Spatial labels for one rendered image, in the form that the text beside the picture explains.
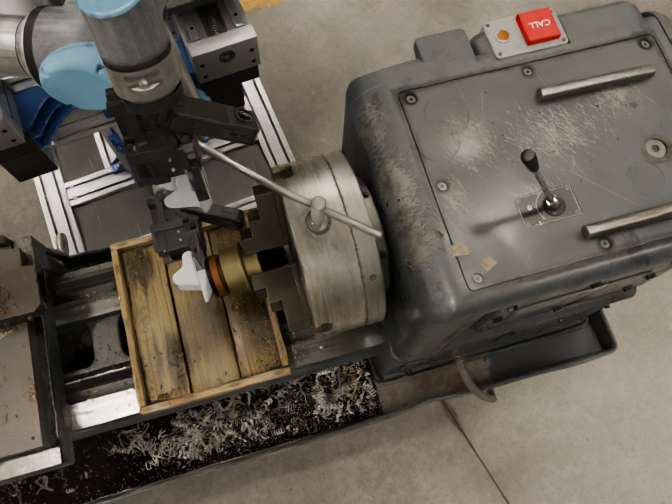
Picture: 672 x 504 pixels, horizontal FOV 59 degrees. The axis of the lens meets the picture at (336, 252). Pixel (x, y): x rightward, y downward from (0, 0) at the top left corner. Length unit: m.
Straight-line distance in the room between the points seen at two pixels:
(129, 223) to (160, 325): 0.89
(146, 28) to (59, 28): 0.28
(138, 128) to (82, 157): 1.54
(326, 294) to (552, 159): 0.42
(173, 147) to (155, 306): 0.60
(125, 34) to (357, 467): 1.69
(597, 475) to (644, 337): 0.52
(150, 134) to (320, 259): 0.32
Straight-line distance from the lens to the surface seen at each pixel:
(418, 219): 0.92
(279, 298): 1.01
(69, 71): 0.90
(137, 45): 0.66
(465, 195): 0.95
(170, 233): 1.09
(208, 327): 1.26
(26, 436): 1.24
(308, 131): 2.42
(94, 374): 1.32
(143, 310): 1.29
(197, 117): 0.73
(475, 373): 1.62
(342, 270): 0.93
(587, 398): 2.30
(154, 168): 0.77
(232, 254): 1.04
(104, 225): 2.14
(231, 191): 2.09
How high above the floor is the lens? 2.10
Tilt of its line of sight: 71 degrees down
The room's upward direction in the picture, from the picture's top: 5 degrees clockwise
